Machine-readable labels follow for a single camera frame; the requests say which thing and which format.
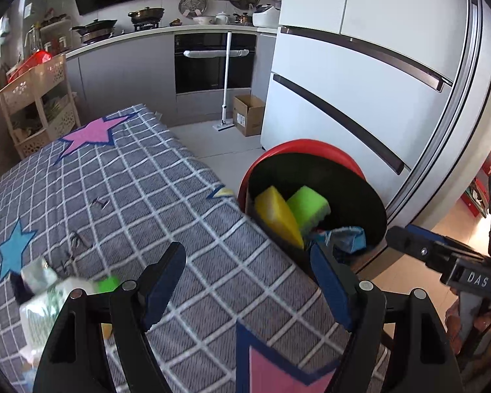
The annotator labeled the white rice cooker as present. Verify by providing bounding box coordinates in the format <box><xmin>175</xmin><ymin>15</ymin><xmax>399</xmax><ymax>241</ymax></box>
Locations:
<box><xmin>252</xmin><ymin>4</ymin><xmax>280</xmax><ymax>28</ymax></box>

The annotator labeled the yellow sponge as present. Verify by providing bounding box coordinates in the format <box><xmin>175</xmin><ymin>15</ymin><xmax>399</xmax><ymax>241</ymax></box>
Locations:
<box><xmin>254</xmin><ymin>185</ymin><xmax>305</xmax><ymax>250</ymax></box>

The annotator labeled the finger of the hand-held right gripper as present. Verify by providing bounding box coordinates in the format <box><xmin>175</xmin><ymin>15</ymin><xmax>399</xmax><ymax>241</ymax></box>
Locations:
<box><xmin>385</xmin><ymin>224</ymin><xmax>485</xmax><ymax>273</ymax></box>

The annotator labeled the wok with lid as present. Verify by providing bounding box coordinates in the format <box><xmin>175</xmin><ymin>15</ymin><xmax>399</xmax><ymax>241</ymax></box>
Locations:
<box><xmin>128</xmin><ymin>6</ymin><xmax>165</xmax><ymax>25</ymax></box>

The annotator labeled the cardboard box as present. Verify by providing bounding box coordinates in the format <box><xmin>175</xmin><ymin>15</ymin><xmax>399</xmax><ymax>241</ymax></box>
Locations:
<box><xmin>232</xmin><ymin>94</ymin><xmax>266</xmax><ymax>137</ymax></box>

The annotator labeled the red bin with black liner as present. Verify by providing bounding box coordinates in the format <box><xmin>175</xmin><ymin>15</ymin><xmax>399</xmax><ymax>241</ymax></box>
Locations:
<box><xmin>237</xmin><ymin>139</ymin><xmax>389</xmax><ymax>279</ymax></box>

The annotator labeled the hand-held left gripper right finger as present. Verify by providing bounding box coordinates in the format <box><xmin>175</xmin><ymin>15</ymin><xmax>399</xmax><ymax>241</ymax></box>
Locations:
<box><xmin>310</xmin><ymin>243</ymin><xmax>463</xmax><ymax>393</ymax></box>

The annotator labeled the blue packet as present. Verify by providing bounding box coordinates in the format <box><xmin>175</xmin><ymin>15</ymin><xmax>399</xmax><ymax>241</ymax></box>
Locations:
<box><xmin>309</xmin><ymin>225</ymin><xmax>367</xmax><ymax>254</ymax></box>

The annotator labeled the white stick mop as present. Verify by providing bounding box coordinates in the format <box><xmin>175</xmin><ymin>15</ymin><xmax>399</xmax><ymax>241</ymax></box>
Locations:
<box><xmin>212</xmin><ymin>30</ymin><xmax>235</xmax><ymax>132</ymax></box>

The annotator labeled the green white pouch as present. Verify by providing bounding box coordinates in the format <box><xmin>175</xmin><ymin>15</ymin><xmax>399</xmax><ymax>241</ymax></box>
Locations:
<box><xmin>18</xmin><ymin>276</ymin><xmax>121</xmax><ymax>353</ymax></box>

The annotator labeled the beige plastic storage rack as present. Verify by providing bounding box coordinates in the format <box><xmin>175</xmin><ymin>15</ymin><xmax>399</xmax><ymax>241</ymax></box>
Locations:
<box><xmin>0</xmin><ymin>53</ymin><xmax>82</xmax><ymax>160</ymax></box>

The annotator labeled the red plastic container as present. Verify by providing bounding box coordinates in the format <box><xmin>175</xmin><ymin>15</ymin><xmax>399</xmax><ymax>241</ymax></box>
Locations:
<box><xmin>6</xmin><ymin>50</ymin><xmax>52</xmax><ymax>84</ymax></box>

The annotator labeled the white refrigerator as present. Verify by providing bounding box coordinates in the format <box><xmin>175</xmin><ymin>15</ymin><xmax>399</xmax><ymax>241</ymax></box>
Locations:
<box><xmin>260</xmin><ymin>0</ymin><xmax>491</xmax><ymax>234</ymax></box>

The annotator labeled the black wok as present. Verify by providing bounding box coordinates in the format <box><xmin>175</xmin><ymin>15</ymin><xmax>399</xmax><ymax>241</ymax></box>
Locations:
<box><xmin>71</xmin><ymin>18</ymin><xmax>118</xmax><ymax>37</ymax></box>

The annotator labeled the green sponge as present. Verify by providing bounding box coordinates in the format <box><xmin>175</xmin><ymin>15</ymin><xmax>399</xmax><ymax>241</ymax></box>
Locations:
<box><xmin>286</xmin><ymin>186</ymin><xmax>332</xmax><ymax>234</ymax></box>

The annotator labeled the black built-in oven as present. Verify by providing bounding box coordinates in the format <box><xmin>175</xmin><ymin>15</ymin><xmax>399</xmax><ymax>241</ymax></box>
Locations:
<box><xmin>174</xmin><ymin>33</ymin><xmax>258</xmax><ymax>96</ymax></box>

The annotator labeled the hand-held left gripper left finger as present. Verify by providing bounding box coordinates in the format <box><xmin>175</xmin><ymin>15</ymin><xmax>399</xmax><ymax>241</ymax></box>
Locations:
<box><xmin>33</xmin><ymin>241</ymin><xmax>187</xmax><ymax>393</ymax></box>

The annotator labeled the silver round steamer rack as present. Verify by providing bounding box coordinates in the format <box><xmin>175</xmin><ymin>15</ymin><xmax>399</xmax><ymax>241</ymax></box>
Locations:
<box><xmin>178</xmin><ymin>0</ymin><xmax>209</xmax><ymax>18</ymax></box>

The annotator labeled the grey kitchen counter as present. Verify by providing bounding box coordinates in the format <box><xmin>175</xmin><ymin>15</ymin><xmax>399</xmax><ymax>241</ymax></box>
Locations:
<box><xmin>63</xmin><ymin>25</ymin><xmax>279</xmax><ymax>132</ymax></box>

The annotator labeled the grey checked tablecloth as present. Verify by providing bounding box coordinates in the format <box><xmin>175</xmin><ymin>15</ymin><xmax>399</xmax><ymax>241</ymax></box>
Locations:
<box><xmin>0</xmin><ymin>104</ymin><xmax>389</xmax><ymax>393</ymax></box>

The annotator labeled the person's right hand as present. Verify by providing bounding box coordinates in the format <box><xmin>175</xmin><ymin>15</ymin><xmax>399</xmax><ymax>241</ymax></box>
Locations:
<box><xmin>445</xmin><ymin>298</ymin><xmax>491</xmax><ymax>357</ymax></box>

